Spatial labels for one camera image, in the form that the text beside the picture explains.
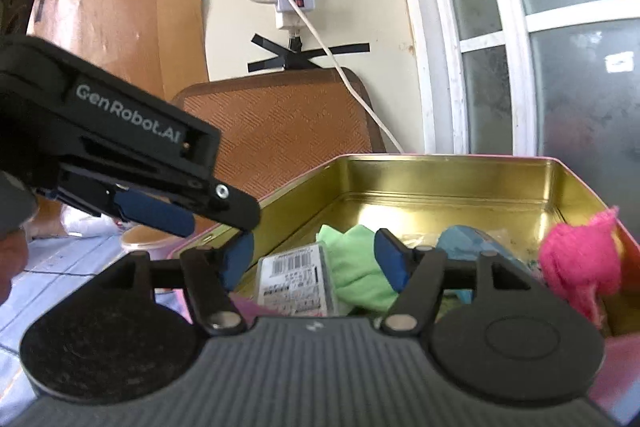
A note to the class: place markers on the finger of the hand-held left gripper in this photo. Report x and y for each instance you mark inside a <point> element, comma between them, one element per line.
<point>155,214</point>
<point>235,207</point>

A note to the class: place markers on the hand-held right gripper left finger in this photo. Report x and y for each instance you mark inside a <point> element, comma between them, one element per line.
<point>239,257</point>

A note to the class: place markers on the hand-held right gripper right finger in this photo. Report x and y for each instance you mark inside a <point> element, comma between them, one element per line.
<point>389,262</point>

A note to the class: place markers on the green cloth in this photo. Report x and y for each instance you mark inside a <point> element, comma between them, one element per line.
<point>350,267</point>

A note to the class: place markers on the clear packet with barcode label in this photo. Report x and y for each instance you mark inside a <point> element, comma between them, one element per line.
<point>295,277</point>

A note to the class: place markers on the blue packet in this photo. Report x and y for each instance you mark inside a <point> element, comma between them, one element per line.
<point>470,239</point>

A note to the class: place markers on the pink tin box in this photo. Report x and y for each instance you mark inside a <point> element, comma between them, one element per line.
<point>450,187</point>

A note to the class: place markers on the pink fluffy cloth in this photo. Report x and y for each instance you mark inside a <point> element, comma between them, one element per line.
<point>580,257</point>

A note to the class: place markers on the person's left hand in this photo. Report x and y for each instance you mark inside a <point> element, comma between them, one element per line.
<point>11,267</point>

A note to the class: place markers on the plastic bag with white roll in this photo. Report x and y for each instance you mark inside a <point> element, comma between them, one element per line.
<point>85,224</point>

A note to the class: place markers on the brown woven board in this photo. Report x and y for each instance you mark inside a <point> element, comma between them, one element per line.
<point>280,132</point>

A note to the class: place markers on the wood grain panel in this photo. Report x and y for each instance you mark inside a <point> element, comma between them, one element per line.
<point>125,17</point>

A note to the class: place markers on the black tape cross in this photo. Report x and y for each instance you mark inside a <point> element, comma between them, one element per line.
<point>310,54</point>

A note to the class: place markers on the white window sticker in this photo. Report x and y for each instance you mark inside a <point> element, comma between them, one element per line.
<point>620,62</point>

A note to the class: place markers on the white frame window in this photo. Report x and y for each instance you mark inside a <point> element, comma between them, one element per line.
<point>505,7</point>

